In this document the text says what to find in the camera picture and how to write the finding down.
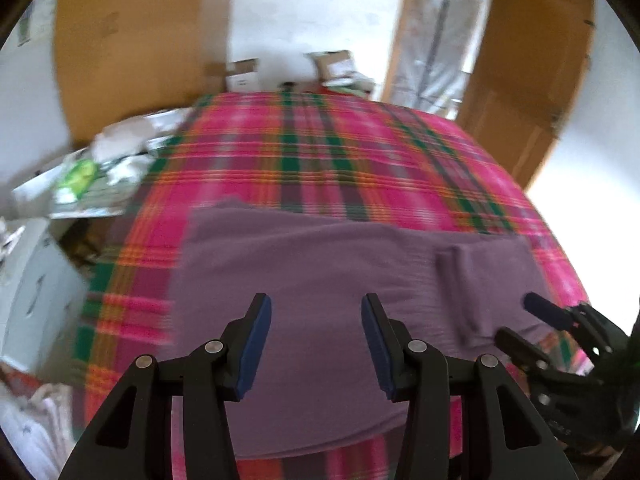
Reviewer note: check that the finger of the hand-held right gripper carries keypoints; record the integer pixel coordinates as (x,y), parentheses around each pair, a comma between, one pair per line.
(547,311)
(522,350)

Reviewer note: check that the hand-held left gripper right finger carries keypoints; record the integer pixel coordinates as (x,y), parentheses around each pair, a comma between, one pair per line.
(375,345)

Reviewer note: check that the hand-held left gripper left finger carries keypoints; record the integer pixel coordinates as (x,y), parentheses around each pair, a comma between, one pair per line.
(255,345)

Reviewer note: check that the purple fleece pants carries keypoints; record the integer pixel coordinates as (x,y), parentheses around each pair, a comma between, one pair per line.
(320,270)

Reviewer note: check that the plaid blanket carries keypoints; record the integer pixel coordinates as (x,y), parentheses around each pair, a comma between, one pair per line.
(325,160)

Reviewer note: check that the crumpled white tissues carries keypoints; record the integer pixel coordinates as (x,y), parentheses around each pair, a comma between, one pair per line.
(127,169)

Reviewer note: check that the white drawer cabinet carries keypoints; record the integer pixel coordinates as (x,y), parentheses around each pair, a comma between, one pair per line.
(35,295)

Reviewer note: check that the wooden door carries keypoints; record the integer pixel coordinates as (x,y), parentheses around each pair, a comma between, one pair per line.
(530,70)

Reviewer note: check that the green tissue packet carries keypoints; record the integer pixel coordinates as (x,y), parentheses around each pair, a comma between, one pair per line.
(77,180)

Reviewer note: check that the folded grey cloth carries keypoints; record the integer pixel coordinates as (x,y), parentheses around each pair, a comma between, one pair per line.
(122,137)

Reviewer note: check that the glass-top folding table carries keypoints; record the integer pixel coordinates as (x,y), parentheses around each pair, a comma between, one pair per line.
(45,195)

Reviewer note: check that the white crumpled plastic bag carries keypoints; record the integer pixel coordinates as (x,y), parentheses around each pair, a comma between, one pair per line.
(350,85)

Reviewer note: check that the small open cardboard box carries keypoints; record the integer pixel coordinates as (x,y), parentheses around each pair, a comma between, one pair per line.
(242,76)

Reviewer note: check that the brown cardboard box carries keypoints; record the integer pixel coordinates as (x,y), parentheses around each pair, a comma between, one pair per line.
(331,66)

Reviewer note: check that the wooden wardrobe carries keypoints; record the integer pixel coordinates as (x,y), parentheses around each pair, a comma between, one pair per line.
(140,35)

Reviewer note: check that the wooden door frame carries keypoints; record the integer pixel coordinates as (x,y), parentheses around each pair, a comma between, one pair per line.
(395,35)

